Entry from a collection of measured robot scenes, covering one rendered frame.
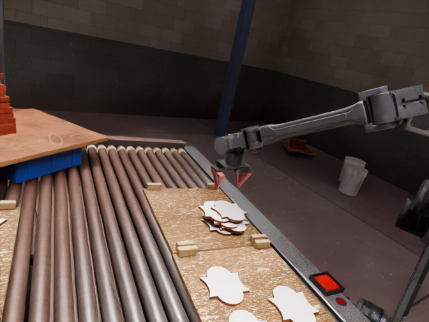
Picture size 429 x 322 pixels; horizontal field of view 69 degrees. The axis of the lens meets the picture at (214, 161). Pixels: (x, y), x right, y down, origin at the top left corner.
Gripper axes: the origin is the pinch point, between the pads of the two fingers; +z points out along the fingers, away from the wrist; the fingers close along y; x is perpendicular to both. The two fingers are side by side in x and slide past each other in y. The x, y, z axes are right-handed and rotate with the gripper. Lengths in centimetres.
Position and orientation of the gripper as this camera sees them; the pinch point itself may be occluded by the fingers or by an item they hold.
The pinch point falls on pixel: (227, 186)
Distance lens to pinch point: 115.7
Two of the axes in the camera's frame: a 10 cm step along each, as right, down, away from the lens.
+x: 4.9, 4.0, -7.7
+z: -1.9, 9.2, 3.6
